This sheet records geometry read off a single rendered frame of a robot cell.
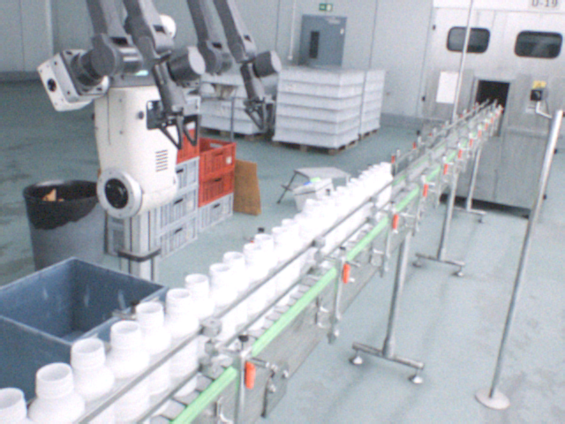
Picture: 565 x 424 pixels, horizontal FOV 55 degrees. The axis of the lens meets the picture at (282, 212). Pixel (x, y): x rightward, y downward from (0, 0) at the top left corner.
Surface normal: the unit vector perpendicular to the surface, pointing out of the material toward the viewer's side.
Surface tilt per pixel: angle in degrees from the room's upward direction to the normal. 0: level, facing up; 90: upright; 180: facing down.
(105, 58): 91
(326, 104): 90
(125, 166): 101
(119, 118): 90
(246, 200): 98
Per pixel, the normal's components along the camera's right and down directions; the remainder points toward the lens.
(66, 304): 0.90, 0.19
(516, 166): -0.43, 0.25
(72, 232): 0.47, 0.36
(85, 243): 0.74, 0.31
